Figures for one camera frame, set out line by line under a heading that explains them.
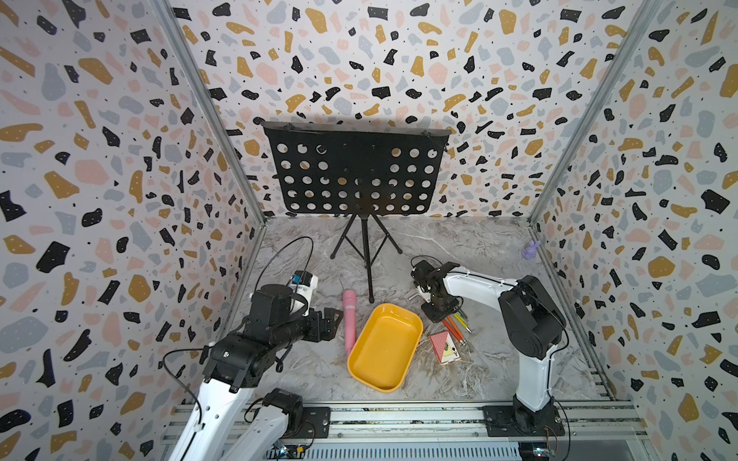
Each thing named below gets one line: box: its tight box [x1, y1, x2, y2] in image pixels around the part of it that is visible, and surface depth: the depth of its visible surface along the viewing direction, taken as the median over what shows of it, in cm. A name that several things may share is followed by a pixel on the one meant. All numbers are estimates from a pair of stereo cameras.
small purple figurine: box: [522, 240, 542, 259], surface depth 109 cm
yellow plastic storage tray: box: [346, 303, 424, 393], surface depth 88 cm
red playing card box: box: [430, 330, 463, 365], surface depth 87 cm
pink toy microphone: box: [343, 289, 357, 356], surface depth 92 cm
